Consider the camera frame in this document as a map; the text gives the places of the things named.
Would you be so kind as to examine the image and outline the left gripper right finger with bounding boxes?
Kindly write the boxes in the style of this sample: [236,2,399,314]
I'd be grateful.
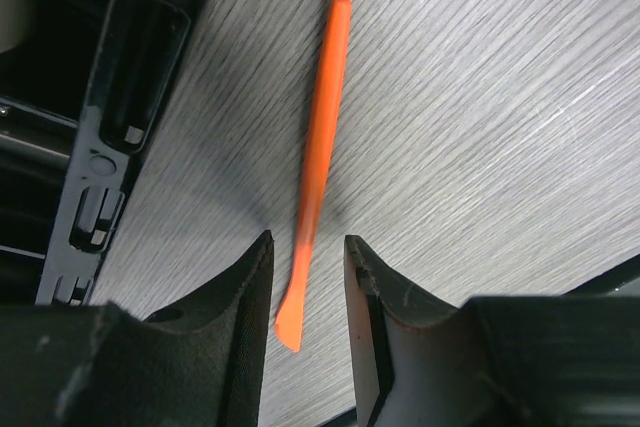
[344,235,639,426]

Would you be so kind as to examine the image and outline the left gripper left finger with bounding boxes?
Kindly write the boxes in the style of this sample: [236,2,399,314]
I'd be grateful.
[1,232,274,426]

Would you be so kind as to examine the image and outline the orange plastic utensil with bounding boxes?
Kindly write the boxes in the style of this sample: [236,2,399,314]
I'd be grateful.
[275,0,352,352]

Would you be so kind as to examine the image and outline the black utensil tray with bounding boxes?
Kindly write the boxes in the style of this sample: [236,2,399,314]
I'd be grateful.
[1,0,207,305]

